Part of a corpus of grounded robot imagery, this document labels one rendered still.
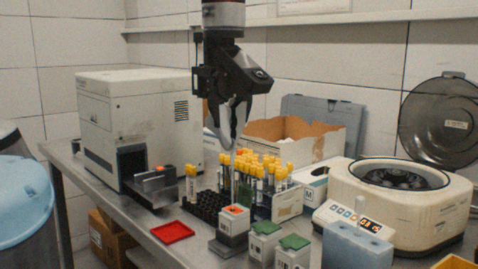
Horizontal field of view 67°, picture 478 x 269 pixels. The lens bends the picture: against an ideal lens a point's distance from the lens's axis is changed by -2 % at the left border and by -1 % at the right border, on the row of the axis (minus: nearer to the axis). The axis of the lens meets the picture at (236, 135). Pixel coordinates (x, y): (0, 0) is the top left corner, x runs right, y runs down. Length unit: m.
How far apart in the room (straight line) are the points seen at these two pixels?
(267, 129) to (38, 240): 0.88
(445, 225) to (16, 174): 0.70
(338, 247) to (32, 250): 0.42
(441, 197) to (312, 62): 0.65
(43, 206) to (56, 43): 1.87
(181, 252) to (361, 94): 0.70
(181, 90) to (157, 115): 0.10
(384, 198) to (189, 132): 0.58
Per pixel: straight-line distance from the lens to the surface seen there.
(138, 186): 0.92
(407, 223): 0.73
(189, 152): 1.08
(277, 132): 1.23
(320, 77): 1.22
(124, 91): 0.95
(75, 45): 2.28
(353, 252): 0.59
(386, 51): 1.10
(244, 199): 0.72
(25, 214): 0.41
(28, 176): 0.44
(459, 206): 0.82
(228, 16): 0.62
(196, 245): 0.75
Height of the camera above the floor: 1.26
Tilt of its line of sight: 14 degrees down
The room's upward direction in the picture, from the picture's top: straight up
